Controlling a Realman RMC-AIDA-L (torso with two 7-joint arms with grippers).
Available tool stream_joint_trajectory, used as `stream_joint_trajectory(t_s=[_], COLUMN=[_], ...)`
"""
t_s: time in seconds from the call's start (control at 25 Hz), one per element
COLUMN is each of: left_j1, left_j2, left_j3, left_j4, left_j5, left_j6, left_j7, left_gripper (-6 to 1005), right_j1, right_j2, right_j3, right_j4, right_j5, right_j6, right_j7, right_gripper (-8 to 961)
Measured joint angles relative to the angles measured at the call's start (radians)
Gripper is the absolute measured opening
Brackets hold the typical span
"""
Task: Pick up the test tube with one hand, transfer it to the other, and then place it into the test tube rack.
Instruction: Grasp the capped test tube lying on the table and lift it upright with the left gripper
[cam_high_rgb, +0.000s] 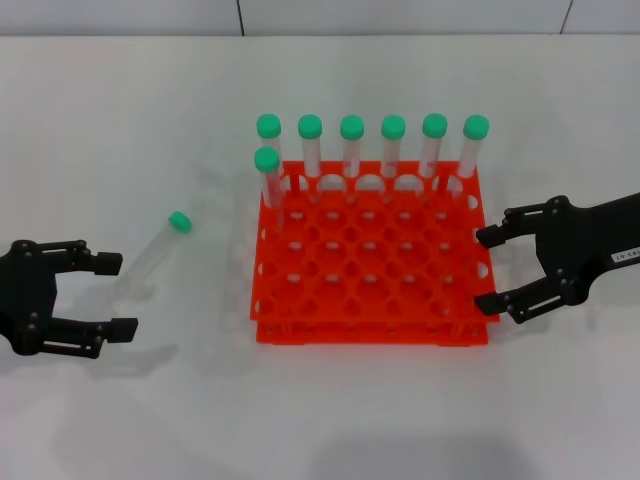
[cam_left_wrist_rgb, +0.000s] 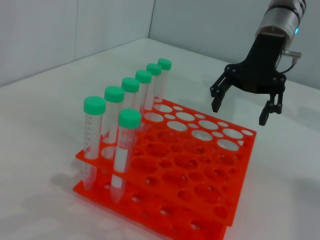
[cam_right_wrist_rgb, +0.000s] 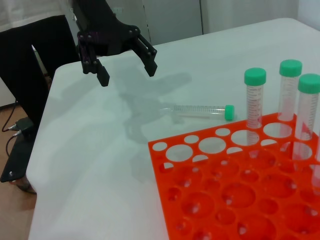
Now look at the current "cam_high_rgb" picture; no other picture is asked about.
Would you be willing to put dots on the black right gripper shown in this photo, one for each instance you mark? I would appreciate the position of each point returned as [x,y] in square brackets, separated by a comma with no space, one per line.
[575,245]

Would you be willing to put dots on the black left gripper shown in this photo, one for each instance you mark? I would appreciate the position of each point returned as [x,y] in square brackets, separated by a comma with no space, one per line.
[25,295]

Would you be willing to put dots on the green capped clear test tube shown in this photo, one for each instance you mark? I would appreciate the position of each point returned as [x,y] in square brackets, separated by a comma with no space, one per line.
[268,125]
[434,125]
[393,126]
[266,160]
[476,126]
[351,126]
[310,126]
[180,222]

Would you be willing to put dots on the orange plastic test tube rack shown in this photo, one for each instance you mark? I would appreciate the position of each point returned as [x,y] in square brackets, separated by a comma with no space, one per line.
[350,336]

